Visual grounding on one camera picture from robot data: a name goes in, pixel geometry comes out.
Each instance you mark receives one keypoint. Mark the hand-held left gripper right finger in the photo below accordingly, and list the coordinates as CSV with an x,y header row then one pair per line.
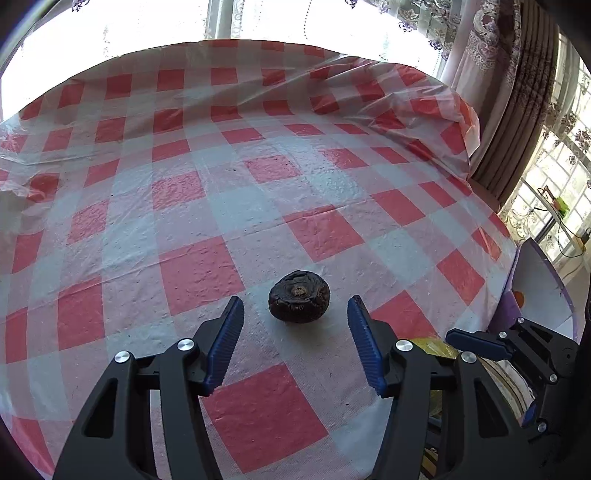
x,y
365,342

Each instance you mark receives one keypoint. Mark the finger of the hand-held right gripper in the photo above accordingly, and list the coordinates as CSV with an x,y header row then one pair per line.
x,y
530,413
475,344

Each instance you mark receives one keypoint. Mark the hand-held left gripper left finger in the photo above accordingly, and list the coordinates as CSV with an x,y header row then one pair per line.
x,y
226,342

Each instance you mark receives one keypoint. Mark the olive yellow plastic-wrapped fruit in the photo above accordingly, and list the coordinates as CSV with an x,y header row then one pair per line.
x,y
430,346

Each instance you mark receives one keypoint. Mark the large orange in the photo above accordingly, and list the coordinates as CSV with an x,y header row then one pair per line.
x,y
520,299

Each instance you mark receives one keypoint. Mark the elongated dark brown wrinkled fruit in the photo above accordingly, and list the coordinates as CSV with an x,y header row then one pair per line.
x,y
299,296

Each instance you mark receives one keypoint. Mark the purple box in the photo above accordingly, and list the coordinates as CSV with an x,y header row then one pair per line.
x,y
538,277

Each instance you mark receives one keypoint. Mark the red white checked plastic tablecloth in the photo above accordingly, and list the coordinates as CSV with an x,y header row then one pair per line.
x,y
184,207

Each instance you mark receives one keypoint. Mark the green object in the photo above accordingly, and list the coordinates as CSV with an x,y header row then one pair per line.
x,y
561,204

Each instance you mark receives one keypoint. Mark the white lace curtain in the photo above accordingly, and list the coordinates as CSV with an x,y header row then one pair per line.
x,y
554,152

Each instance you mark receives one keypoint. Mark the mauve embroidered curtain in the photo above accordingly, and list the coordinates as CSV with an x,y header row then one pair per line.
x,y
503,92

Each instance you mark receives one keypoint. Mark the floral lace curtain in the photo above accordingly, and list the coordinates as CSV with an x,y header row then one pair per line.
x,y
415,18

